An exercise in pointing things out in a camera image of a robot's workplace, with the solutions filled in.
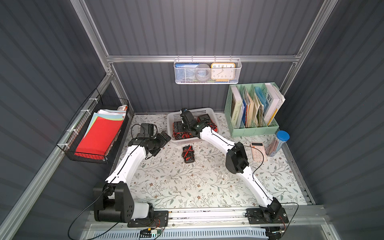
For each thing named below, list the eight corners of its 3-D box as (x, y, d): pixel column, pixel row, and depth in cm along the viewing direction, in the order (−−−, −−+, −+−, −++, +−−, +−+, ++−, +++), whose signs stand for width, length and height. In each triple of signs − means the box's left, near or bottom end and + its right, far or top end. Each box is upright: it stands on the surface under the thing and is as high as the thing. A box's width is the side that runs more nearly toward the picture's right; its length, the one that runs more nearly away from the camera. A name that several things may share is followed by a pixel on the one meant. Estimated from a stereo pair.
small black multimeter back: (181, 164, 95) (181, 161, 91) (182, 148, 102) (182, 145, 99) (194, 164, 95) (194, 161, 91) (194, 148, 102) (194, 145, 99)
